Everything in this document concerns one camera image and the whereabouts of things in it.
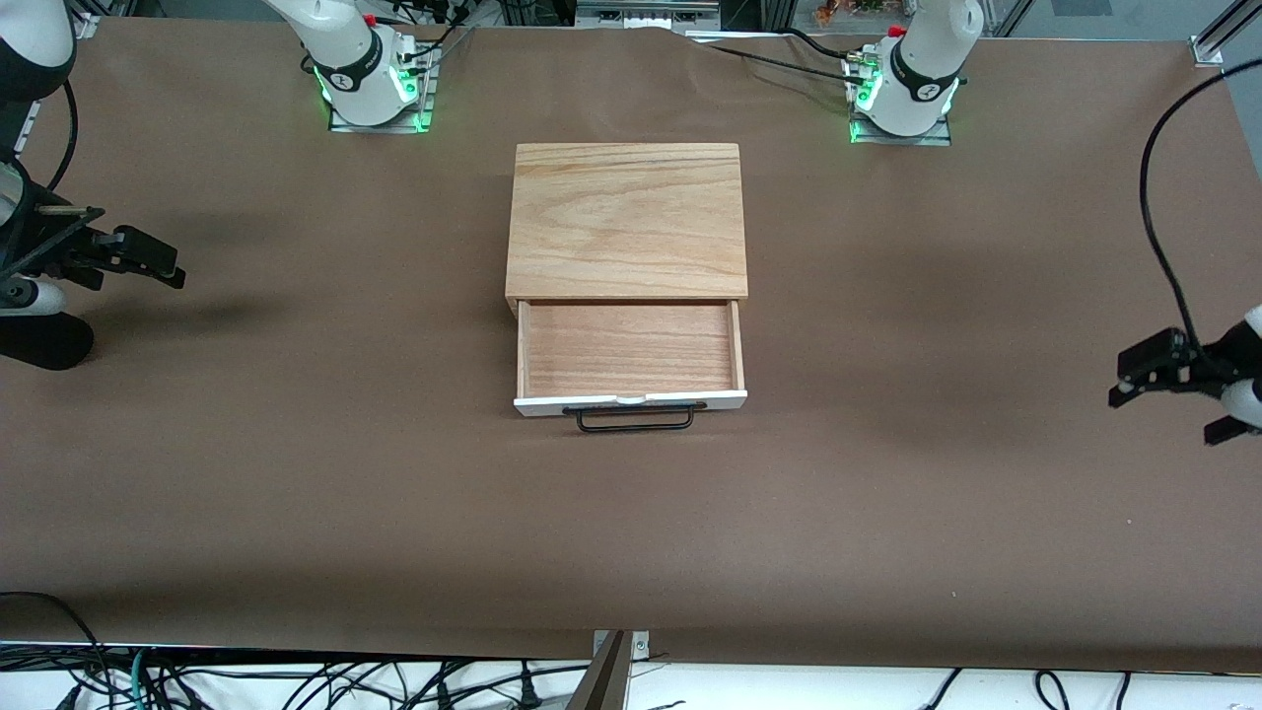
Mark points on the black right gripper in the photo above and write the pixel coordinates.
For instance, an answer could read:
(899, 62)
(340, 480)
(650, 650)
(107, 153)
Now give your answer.
(51, 247)

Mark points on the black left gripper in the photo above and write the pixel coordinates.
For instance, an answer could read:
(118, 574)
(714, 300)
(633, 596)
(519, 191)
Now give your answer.
(1205, 369)

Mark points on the white-fronted wooden drawer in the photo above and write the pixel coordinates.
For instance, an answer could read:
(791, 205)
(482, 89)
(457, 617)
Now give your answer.
(631, 345)

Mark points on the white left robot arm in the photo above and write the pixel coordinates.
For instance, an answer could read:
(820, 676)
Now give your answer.
(917, 69)

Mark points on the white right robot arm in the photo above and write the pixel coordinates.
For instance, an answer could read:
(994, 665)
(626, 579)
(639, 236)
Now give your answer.
(345, 49)

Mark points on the wooden drawer cabinet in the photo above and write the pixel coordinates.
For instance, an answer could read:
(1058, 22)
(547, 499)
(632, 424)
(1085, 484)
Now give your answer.
(626, 222)

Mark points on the black cylinder object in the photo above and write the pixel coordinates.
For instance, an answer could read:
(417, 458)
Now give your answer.
(39, 340)

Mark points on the brown paper table cover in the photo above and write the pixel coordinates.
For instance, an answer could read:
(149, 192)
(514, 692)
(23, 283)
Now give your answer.
(631, 552)

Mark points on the aluminium profile corner post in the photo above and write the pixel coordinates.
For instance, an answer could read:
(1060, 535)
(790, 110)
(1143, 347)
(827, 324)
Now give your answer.
(1218, 39)

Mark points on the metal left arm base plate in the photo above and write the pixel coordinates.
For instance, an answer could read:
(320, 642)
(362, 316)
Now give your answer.
(942, 133)

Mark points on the aluminium frame rail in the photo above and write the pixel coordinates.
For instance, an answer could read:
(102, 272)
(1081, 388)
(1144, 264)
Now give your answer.
(646, 15)

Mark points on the small metal bracket plate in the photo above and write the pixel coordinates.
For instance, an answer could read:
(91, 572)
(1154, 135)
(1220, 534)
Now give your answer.
(639, 643)

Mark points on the grey metal mount bar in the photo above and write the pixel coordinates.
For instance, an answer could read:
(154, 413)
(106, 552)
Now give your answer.
(603, 685)

